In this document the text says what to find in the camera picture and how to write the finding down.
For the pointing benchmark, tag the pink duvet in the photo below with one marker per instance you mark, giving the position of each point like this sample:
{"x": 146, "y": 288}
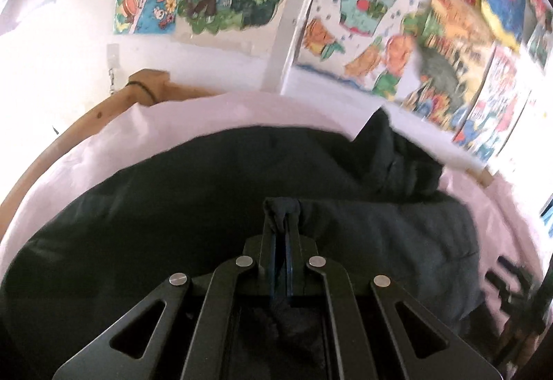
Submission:
{"x": 182, "y": 186}

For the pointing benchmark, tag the black puffer jacket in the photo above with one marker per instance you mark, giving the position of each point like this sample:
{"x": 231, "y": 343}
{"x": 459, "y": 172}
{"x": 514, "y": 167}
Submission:
{"x": 371, "y": 203}

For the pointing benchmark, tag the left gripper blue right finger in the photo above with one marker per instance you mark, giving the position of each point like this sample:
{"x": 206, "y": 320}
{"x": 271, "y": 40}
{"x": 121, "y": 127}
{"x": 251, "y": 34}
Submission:
{"x": 387, "y": 334}

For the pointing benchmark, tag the oranges and cup drawing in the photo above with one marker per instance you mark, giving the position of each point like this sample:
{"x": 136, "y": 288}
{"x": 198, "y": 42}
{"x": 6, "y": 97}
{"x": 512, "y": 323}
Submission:
{"x": 368, "y": 44}

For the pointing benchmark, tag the white wall socket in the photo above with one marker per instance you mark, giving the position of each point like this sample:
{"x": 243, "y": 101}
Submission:
{"x": 112, "y": 63}

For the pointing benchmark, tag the landscape hills drawing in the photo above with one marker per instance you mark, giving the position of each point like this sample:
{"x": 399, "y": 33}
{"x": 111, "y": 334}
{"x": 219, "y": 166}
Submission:
{"x": 455, "y": 47}

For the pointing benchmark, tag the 2024 collage drawing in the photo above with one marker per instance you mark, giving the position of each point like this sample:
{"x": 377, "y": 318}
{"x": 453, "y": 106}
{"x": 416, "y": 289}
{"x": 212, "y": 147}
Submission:
{"x": 499, "y": 104}

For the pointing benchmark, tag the red haired kid drawing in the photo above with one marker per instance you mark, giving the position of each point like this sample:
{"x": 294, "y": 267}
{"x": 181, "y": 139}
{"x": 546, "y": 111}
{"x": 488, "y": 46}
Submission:
{"x": 540, "y": 42}

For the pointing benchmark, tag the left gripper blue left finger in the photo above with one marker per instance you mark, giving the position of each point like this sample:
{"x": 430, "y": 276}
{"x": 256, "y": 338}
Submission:
{"x": 183, "y": 329}

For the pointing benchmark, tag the wooden bed frame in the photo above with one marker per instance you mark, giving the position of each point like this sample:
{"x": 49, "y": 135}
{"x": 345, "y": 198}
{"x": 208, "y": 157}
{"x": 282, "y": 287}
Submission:
{"x": 86, "y": 120}

